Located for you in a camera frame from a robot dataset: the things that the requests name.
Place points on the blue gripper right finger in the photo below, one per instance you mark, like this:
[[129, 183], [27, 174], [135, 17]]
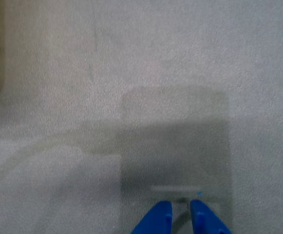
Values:
[[207, 219]]

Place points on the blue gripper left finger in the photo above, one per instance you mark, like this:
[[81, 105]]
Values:
[[156, 219]]

